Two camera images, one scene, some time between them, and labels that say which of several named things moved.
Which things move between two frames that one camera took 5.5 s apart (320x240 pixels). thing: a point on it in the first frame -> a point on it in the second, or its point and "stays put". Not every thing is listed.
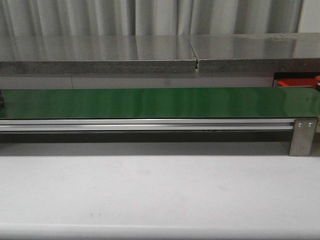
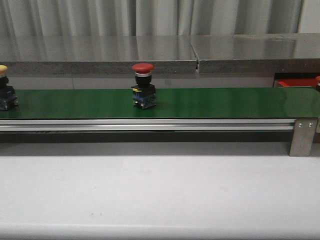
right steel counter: x=258 y=53 stays put
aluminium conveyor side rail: x=139 y=125 stays put
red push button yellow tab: x=1 y=99 -> x=144 y=92
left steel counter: x=47 y=54 stays put
